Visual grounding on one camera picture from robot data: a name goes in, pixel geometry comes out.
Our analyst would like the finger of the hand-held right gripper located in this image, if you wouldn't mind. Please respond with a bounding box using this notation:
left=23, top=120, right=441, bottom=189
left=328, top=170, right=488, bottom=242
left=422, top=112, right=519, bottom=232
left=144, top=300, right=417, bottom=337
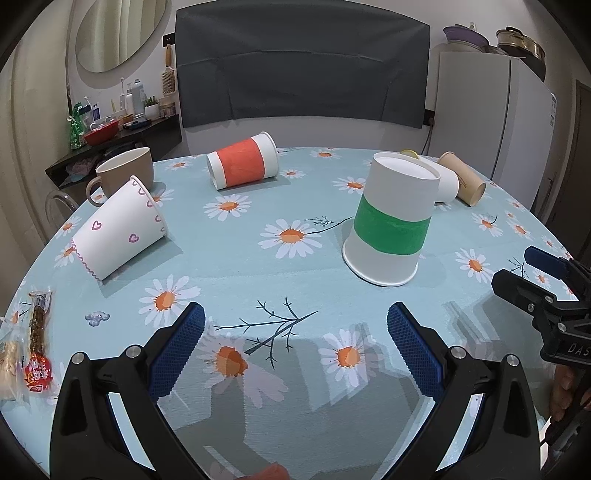
left=491, top=270, right=561, bottom=319
left=525, top=246, right=591, bottom=298

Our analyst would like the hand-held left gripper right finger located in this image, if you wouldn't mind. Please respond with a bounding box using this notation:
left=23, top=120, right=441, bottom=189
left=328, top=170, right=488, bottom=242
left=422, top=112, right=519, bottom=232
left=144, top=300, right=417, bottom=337
left=387, top=302, right=541, bottom=480

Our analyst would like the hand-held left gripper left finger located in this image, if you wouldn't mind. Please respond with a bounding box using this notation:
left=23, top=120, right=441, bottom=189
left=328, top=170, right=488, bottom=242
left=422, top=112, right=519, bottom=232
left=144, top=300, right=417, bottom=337
left=50, top=302, right=206, bottom=480

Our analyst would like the green band white paper cup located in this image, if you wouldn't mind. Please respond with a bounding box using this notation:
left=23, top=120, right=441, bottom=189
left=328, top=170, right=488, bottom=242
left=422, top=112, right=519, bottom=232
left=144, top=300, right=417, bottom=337
left=342, top=152, right=441, bottom=288

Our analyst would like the brown paper cup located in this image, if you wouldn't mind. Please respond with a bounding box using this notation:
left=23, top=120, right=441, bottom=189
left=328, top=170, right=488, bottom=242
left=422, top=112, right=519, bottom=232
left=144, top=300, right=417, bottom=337
left=437, top=152, right=487, bottom=207

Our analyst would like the plain white paper cup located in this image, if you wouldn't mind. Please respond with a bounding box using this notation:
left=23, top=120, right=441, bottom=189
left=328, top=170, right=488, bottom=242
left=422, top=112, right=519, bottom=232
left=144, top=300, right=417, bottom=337
left=433, top=162, right=460, bottom=204

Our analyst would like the heart print white paper cup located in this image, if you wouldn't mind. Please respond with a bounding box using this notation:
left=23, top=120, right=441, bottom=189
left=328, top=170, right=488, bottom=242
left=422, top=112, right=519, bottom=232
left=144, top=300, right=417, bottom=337
left=72, top=175, right=168, bottom=281

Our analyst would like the orange band white paper cup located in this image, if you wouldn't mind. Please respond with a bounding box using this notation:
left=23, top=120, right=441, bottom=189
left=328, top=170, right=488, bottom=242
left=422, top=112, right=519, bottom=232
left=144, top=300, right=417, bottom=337
left=206, top=131, right=280, bottom=191

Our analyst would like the person's right hand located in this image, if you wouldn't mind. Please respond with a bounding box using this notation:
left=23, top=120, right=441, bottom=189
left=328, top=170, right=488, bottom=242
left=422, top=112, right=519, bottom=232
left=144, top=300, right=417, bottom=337
left=549, top=364, right=579, bottom=423

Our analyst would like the red label snack stick packet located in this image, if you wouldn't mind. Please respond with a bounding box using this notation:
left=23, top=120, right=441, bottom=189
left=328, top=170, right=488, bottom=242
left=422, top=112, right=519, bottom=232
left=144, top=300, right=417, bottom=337
left=24, top=290, right=55, bottom=394

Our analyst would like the orange object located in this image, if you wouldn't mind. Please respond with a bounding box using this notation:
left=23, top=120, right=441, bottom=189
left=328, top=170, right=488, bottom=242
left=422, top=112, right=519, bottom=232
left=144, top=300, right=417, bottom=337
left=248, top=463, right=291, bottom=480

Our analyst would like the white refrigerator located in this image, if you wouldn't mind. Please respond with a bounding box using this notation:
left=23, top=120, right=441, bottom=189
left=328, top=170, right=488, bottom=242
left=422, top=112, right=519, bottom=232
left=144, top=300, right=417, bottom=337
left=430, top=50, right=558, bottom=216

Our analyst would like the clear cracker packet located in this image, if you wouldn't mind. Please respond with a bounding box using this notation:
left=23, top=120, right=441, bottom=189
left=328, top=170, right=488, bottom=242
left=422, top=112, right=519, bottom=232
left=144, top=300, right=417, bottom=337
left=0, top=340, right=25, bottom=401

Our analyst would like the beige ceramic mug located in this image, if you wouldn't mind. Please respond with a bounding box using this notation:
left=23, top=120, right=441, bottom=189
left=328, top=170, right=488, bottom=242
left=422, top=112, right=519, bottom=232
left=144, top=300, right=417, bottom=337
left=86, top=147, right=154, bottom=207

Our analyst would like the clear plastic chair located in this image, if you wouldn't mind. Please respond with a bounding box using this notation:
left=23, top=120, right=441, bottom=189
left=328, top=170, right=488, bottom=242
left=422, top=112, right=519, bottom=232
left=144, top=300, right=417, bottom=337
left=45, top=189, right=78, bottom=230

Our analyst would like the steel pot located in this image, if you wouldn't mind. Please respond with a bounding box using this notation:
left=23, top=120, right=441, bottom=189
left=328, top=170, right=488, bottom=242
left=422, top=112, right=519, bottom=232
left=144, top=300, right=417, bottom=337
left=496, top=26, right=548, bottom=80

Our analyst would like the red bowl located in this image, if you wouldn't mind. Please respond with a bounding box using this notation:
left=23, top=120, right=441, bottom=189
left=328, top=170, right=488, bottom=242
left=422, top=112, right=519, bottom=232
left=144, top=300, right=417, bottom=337
left=82, top=122, right=120, bottom=147

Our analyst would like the purple bowl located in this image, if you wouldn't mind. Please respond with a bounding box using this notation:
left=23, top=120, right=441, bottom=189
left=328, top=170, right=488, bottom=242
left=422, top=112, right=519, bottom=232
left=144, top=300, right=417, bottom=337
left=442, top=25, right=491, bottom=54

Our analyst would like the green glass bottle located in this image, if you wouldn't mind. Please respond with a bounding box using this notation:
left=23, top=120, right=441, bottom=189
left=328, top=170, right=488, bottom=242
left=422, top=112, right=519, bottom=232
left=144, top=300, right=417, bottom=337
left=68, top=114, right=86, bottom=151

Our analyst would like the wooden hairbrush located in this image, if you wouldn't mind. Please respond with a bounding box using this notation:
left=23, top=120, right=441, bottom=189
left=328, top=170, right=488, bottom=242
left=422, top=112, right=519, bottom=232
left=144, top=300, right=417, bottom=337
left=160, top=43, right=177, bottom=96

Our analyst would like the dark grey hanging cloth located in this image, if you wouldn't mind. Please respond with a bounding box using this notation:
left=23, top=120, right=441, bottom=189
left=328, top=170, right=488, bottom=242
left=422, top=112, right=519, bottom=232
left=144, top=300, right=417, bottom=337
left=174, top=0, right=431, bottom=131

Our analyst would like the dark wall shelf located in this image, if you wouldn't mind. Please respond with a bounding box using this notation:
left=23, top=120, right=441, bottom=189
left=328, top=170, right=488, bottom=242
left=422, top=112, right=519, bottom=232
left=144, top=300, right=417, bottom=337
left=45, top=114, right=182, bottom=188

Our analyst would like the oval wall mirror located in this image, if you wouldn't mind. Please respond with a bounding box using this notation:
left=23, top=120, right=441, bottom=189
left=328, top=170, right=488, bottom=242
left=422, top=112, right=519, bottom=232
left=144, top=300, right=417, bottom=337
left=75, top=0, right=169, bottom=73

